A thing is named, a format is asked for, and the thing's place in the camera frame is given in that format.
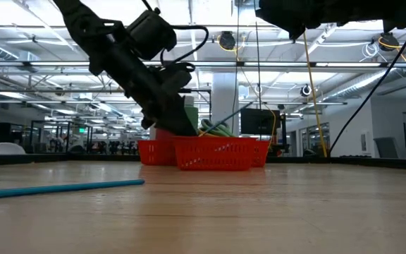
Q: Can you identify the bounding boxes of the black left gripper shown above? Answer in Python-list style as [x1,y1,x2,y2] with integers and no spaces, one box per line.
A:
[90,42,199,137]

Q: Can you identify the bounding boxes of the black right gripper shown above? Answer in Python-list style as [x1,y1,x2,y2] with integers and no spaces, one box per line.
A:
[254,0,401,40]

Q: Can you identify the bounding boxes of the green paint bottle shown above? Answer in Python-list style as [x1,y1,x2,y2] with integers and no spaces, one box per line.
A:
[185,95,199,137]

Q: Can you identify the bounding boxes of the red paint bottle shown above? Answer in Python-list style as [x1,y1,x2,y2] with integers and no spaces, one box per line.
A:
[155,128,176,141]

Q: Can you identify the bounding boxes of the green handled scissors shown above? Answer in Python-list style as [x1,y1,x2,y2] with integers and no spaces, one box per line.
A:
[199,118,236,138]

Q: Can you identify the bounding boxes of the blue paintbrush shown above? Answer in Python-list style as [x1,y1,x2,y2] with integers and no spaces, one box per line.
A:
[0,179,146,201]
[198,101,254,137]

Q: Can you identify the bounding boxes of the red plastic mesh basket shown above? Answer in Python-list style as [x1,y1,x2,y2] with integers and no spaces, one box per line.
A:
[137,140,178,167]
[252,140,271,168]
[173,136,257,172]

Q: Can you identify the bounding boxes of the white square column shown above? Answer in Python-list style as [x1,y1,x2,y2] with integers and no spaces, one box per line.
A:
[211,72,241,138]

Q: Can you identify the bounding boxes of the black monitor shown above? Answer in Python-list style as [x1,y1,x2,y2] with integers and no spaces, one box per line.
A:
[240,107,282,136]

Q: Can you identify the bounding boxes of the grey office chair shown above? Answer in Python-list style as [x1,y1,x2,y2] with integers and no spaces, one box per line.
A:
[373,136,403,159]

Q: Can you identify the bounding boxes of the white rounded object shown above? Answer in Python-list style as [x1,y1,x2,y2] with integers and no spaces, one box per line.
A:
[0,142,27,156]

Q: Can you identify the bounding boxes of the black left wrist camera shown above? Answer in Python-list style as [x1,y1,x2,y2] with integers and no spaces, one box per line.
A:
[159,61,194,95]

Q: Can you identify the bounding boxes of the black hanging cable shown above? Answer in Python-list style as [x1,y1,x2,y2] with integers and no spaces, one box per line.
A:
[253,13,262,110]

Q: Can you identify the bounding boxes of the black left camera cable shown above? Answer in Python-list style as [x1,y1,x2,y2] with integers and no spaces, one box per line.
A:
[159,24,210,73]

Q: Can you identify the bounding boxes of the yellow hanging cable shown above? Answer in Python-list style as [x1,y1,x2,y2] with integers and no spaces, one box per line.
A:
[302,30,329,158]

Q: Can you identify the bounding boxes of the dark right arm cable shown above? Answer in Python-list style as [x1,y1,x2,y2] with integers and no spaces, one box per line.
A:
[328,19,406,159]

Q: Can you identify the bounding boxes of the black table edge rail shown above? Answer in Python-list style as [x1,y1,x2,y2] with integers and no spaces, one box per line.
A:
[0,153,406,171]

